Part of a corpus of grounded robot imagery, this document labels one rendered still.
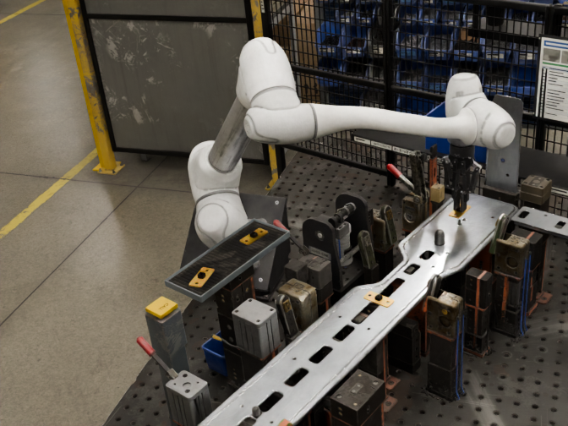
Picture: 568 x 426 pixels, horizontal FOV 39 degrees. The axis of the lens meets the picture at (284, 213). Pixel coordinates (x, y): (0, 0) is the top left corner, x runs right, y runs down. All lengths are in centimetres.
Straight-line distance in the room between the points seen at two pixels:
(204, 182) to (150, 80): 236
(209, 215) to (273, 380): 75
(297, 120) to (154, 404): 96
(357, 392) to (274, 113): 76
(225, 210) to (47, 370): 155
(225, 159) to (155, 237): 207
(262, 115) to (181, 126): 290
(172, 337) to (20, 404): 172
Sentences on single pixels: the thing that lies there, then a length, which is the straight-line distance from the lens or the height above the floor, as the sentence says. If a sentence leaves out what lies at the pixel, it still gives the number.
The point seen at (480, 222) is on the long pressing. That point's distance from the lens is 261.
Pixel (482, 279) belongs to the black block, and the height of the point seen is 99.
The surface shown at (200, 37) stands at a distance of 471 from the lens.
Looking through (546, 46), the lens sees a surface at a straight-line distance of 286.
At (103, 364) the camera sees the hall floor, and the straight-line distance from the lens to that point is 379.
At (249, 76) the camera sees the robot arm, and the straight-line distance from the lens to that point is 222.
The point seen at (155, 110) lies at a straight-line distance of 505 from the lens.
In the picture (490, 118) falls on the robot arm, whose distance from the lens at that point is 221.
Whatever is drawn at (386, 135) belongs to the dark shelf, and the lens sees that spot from 310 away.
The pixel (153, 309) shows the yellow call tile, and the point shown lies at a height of 116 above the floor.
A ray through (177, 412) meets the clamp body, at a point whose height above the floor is 98.
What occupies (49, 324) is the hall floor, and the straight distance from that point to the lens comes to 413.
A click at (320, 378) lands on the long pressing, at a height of 100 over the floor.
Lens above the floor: 238
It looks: 31 degrees down
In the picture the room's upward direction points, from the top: 6 degrees counter-clockwise
